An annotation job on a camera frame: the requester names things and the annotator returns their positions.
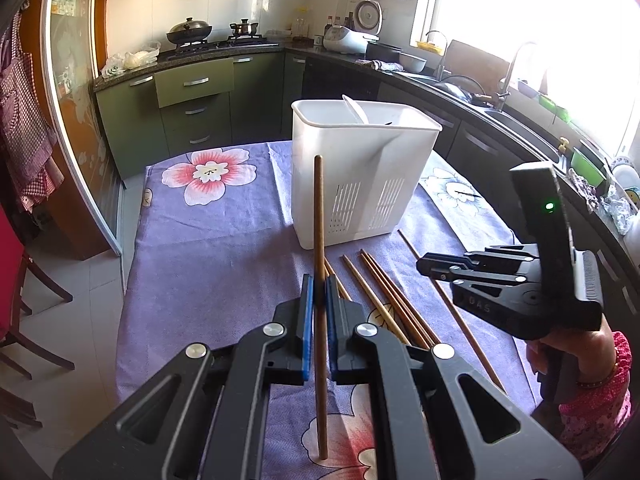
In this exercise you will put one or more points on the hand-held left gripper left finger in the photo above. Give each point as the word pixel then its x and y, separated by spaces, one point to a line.
pixel 307 330

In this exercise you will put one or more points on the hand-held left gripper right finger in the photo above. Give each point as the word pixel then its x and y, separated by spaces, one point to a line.
pixel 331 330

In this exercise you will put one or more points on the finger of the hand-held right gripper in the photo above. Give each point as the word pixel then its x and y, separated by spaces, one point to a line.
pixel 505 256
pixel 450 269

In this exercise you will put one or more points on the dark brown wooden chopstick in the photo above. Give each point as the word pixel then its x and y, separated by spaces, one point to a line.
pixel 318 210

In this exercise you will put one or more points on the white plastic utensil holder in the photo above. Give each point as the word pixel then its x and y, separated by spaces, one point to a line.
pixel 360 170

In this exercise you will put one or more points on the person's right forearm pink sleeve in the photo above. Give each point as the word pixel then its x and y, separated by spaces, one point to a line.
pixel 595 420

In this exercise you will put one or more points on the person's right hand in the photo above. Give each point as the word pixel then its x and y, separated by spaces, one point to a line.
pixel 597 350

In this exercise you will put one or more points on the patterned grey rag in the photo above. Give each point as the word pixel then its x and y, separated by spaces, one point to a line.
pixel 585 190

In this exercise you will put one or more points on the crumpled clear plastic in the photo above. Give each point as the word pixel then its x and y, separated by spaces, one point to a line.
pixel 619 215

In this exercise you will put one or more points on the green plastic basin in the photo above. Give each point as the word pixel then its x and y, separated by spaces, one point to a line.
pixel 587 167

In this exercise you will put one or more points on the small yellow tap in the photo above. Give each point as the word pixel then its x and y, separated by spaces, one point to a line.
pixel 563 145

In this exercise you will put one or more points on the white patterned plates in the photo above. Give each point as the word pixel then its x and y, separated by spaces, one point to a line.
pixel 627 180

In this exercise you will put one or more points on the steel kitchen sink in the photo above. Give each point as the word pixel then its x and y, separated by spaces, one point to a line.
pixel 525 132

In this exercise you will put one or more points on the purple floral tablecloth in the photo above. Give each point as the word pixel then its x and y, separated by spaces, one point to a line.
pixel 210 270

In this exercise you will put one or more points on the green soap tray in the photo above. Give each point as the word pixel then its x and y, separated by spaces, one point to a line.
pixel 552 107

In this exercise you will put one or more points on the tall steel faucet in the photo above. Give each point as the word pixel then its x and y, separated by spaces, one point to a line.
pixel 507 80

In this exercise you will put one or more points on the dark wok in sink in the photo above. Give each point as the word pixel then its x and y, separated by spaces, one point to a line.
pixel 462 90

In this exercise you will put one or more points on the white plastic spoon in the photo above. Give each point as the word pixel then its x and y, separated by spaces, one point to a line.
pixel 356 109

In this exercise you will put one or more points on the brown cutting board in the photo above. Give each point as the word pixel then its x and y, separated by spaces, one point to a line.
pixel 475 62

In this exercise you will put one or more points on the thin steel faucet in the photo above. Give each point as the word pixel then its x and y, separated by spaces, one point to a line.
pixel 441 60

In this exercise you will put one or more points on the white bowl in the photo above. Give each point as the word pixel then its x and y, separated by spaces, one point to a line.
pixel 412 62

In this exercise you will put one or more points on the grey dish rag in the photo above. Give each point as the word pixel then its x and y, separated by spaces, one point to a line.
pixel 380 65

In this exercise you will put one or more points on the yellow basket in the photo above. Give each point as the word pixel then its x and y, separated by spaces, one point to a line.
pixel 430 46

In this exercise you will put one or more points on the black inner cooking pot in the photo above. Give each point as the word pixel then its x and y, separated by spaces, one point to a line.
pixel 382 52

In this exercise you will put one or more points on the kitchen window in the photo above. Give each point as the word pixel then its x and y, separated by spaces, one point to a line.
pixel 500 0

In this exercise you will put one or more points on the white rice cooker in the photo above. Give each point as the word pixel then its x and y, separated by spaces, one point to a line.
pixel 347 39

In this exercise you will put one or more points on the green kitchen cabinets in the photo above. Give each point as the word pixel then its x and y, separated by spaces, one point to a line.
pixel 140 125

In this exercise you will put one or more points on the dark sauce bottles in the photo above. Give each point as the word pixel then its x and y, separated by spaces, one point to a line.
pixel 340 21

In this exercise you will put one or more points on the green open drawer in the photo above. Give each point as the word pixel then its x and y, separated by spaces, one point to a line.
pixel 195 82

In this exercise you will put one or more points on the clear oil bottle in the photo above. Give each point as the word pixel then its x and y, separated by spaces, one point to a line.
pixel 301 22

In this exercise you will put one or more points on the black gas stove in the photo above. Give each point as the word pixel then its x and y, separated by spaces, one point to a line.
pixel 225 45

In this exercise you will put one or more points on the red wooden chair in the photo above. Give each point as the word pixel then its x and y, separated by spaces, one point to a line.
pixel 12 280

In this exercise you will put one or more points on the steel pot with lid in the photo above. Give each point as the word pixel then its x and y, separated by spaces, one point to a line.
pixel 244 29

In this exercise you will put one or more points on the glass sliding door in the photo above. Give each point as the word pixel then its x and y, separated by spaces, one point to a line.
pixel 75 110

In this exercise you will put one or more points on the black wok with lid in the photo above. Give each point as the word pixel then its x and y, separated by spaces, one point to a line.
pixel 189 30

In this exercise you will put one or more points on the white plastic bag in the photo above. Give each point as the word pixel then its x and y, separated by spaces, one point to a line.
pixel 132 59

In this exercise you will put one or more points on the red checked apron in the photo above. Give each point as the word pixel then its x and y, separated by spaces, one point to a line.
pixel 25 125

